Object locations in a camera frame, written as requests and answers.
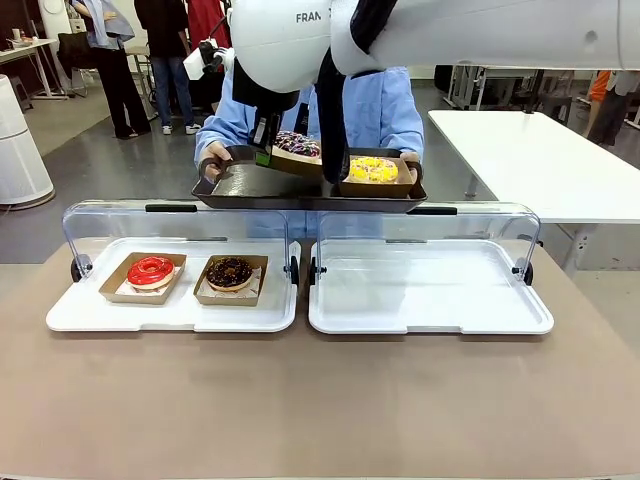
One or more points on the person's right forearm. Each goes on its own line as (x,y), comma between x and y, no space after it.
(220,130)

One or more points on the black office chair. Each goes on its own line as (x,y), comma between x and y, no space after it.
(75,50)

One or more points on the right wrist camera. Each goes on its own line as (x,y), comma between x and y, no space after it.
(200,62)

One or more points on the bystander in red top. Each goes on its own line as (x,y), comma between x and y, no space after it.
(205,30)

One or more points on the bystander in red vest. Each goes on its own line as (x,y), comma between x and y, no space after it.
(610,105)

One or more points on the person's right hand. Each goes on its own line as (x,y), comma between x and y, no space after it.
(215,152)

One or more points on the red glazed donut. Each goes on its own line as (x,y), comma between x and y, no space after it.
(150,272)

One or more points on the clear hinged display lid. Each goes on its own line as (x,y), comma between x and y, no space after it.
(150,222)
(450,225)

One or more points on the dark serving tray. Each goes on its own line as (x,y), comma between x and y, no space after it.
(260,192)

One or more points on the person's left forearm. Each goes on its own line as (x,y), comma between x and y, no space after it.
(405,135)

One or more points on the bystander with light-blue shirt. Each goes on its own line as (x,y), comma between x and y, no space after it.
(115,75)

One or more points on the person's left hand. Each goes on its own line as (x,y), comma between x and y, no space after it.
(412,159)

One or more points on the seated bystander in black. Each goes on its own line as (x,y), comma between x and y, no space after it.
(442,80)

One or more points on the large white table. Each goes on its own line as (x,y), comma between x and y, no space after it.
(525,160)

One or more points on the white background desk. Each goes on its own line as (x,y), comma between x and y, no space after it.
(25,50)

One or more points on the bystander in black and jeans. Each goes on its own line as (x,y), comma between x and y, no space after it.
(165,50)

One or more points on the white air purifier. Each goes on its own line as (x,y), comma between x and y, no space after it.
(20,150)

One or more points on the person in blue shirt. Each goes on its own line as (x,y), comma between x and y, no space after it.
(385,110)

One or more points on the chocolate glazed donut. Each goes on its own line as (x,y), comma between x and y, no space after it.
(229,274)

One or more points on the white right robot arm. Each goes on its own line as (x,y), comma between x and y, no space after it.
(450,30)

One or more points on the black tripod pole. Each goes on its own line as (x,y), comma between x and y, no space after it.
(534,95)

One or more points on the white background workbench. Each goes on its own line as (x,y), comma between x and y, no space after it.
(500,85)

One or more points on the brown cardboard donut box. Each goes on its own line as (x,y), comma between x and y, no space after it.
(295,166)
(375,190)
(130,296)
(230,300)

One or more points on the white display tray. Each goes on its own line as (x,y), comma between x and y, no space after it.
(175,317)
(425,290)

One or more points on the purple sprinkled donut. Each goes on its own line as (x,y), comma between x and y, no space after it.
(297,145)

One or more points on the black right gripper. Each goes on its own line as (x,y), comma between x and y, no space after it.
(265,100)

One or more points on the yellow sprinkled donut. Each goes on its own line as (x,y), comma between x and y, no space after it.
(375,170)

